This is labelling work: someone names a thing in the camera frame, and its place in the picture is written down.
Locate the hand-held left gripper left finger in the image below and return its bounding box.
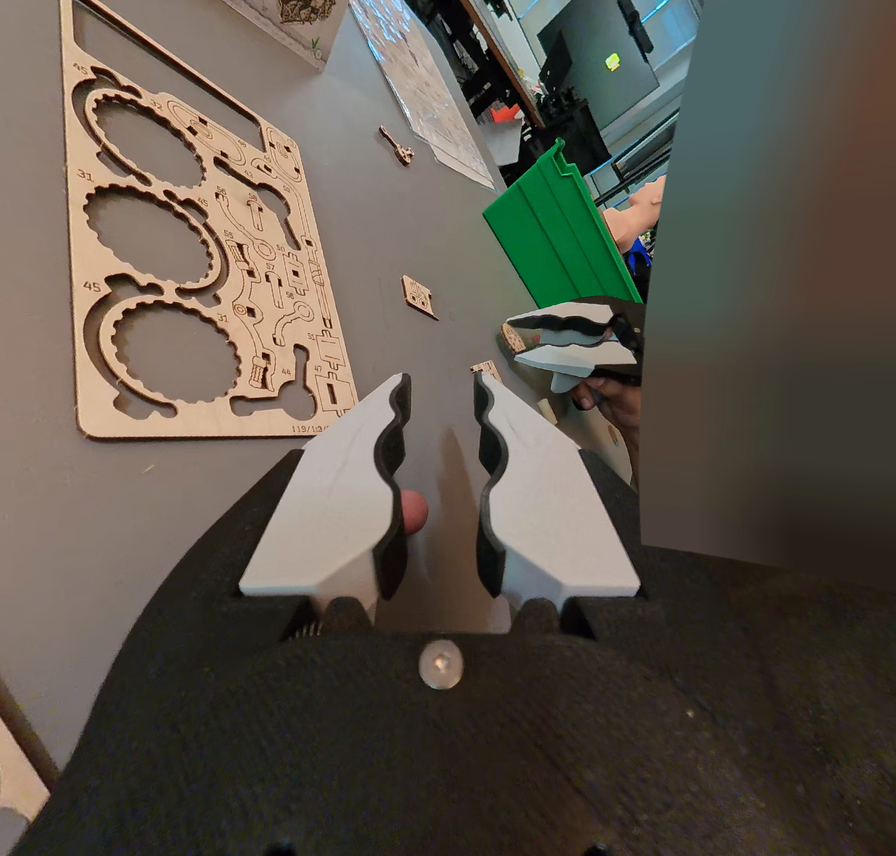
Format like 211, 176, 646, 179
239, 373, 413, 622

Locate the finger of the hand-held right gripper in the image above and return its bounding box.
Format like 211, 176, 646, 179
504, 302, 630, 344
514, 334, 639, 395

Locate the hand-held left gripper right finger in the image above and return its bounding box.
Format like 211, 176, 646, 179
475, 372, 642, 610

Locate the person's right hand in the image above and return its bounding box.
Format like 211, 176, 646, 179
570, 379, 641, 486

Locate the green plastic bin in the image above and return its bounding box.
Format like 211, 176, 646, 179
483, 138, 644, 307

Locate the wooden sheet with gear holes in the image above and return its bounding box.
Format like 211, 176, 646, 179
59, 0, 361, 442

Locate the square wooden piece with tail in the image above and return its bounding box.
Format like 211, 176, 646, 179
400, 275, 441, 322

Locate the key-shaped wooden piece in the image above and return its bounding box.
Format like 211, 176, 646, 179
378, 125, 416, 167

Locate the dark monitor screen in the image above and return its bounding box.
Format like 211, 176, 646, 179
537, 0, 661, 132

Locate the printed instruction sheet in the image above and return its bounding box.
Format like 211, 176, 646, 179
349, 0, 510, 192

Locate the illustrated instruction booklet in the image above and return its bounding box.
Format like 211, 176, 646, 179
188, 0, 366, 73

